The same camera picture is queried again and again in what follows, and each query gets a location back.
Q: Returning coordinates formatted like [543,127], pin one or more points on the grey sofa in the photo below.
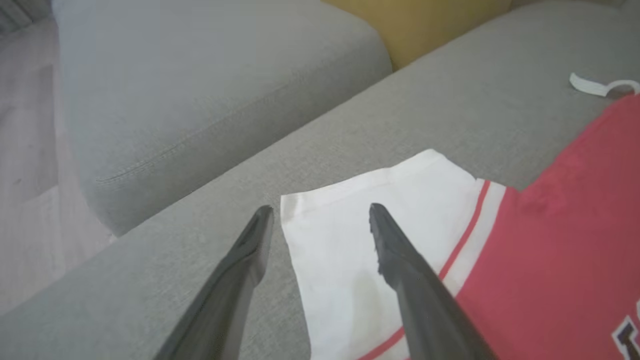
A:
[400,115]

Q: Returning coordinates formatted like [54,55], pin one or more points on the red jersey with number 23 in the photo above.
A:
[550,250]

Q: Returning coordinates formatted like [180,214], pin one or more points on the grey sofa cushion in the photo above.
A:
[200,90]

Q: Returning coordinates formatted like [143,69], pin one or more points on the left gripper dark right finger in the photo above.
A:
[425,305]

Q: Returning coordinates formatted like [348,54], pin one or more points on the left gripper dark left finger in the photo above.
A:
[230,300]

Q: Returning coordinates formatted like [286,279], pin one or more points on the yellow sofa cushion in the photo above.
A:
[425,25]

